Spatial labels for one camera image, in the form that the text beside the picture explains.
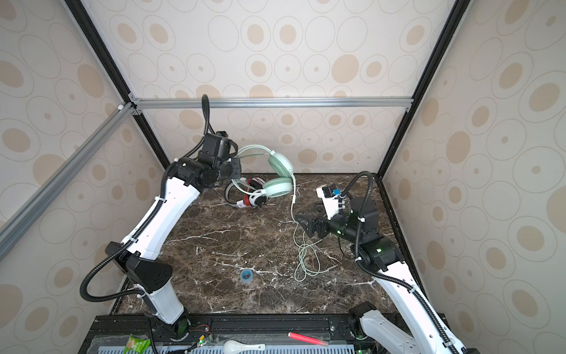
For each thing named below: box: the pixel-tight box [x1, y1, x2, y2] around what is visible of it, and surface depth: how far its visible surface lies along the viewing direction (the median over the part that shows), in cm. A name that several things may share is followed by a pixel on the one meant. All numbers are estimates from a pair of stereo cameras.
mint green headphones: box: [231, 144, 295, 198], surface depth 73 cm
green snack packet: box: [123, 333, 152, 354], surface depth 70 cm
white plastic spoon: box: [222, 339, 267, 354], surface depth 71 cm
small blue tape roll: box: [240, 268, 253, 284], surface depth 87 cm
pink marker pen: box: [287, 331, 329, 348], surface depth 73 cm
